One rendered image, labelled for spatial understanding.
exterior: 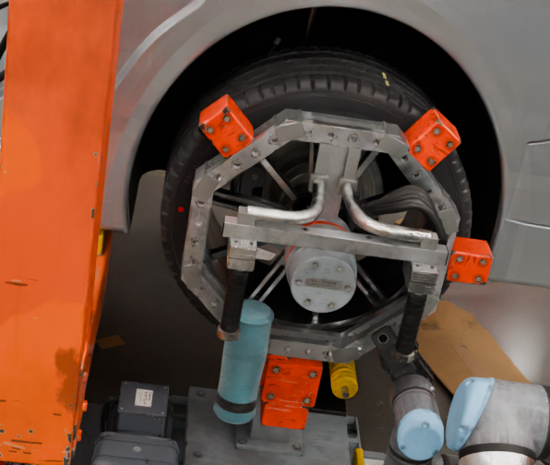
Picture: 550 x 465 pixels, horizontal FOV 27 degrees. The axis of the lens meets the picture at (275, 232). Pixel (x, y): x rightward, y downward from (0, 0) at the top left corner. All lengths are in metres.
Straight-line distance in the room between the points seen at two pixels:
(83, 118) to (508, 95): 0.96
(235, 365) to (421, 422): 0.39
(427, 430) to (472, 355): 1.52
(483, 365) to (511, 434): 1.96
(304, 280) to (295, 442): 0.69
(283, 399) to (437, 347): 1.28
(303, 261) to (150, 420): 0.55
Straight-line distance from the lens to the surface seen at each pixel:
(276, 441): 2.82
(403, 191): 2.22
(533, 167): 2.51
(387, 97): 2.33
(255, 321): 2.30
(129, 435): 2.50
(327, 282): 2.23
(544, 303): 4.21
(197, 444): 2.79
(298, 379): 2.52
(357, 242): 2.14
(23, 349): 2.07
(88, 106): 1.84
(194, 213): 2.32
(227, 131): 2.24
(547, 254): 2.62
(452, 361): 3.71
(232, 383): 2.38
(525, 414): 1.80
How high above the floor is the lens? 1.95
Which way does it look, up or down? 27 degrees down
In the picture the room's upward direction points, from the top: 11 degrees clockwise
